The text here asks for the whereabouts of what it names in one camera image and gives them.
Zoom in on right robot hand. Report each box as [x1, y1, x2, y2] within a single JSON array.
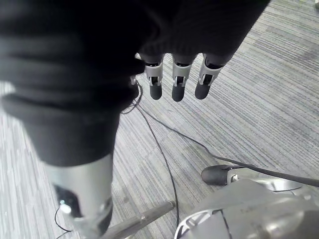
[[0, 0, 271, 239]]

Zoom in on silver metal rod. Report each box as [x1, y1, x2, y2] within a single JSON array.
[[101, 200, 176, 239]]

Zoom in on dark robot foot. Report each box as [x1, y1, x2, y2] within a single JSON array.
[[201, 164, 240, 186]]

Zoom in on silver robot leg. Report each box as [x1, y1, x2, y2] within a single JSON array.
[[173, 174, 319, 239]]

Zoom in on thin black cable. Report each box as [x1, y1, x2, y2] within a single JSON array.
[[121, 82, 180, 226]]

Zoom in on thick black cable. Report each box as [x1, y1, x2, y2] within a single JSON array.
[[134, 81, 319, 188]]

